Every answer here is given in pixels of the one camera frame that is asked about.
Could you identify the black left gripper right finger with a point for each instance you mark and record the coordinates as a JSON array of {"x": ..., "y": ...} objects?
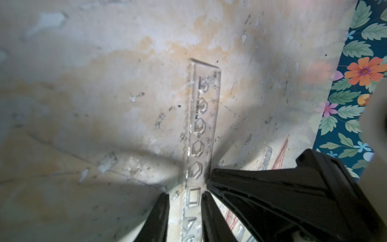
[{"x": 215, "y": 228}]

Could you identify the clear stencil ruler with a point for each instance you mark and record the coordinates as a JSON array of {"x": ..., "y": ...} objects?
[{"x": 204, "y": 80}]

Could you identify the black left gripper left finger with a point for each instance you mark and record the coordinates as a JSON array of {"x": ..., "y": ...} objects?
[{"x": 156, "y": 226}]

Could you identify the pink set square triangle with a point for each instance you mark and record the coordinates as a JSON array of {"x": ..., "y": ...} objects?
[{"x": 276, "y": 164}]

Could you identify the clear short ruler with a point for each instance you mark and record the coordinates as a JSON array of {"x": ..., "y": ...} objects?
[{"x": 259, "y": 163}]

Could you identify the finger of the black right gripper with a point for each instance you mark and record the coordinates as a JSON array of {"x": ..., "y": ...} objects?
[{"x": 318, "y": 198}]

